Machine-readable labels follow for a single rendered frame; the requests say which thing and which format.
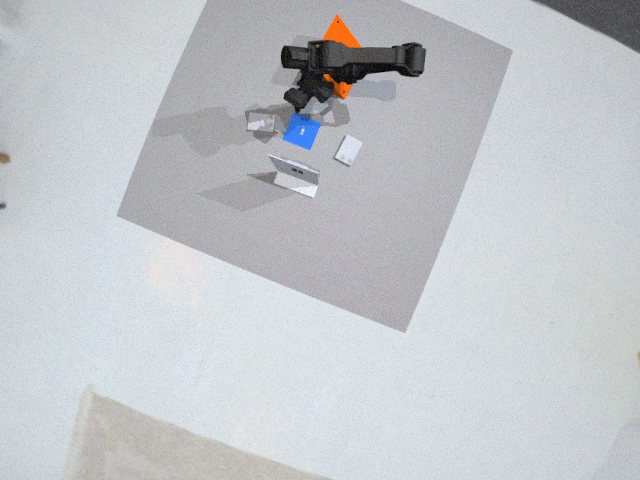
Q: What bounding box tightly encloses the blue square marker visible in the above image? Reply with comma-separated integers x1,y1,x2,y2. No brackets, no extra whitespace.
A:
283,113,321,150

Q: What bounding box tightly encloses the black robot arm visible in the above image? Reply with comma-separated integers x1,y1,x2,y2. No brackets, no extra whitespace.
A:
281,40,426,103

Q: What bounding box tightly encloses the grey panel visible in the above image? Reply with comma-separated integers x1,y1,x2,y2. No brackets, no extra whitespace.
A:
268,154,318,198

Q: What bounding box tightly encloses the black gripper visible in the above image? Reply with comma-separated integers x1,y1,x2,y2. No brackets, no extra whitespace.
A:
283,69,328,114

